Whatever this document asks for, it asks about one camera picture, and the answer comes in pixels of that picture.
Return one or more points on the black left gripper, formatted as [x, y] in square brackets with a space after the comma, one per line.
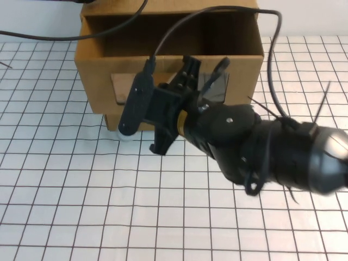
[168, 108]

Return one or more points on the white grid-pattern tablecloth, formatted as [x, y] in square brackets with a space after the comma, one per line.
[81, 204]

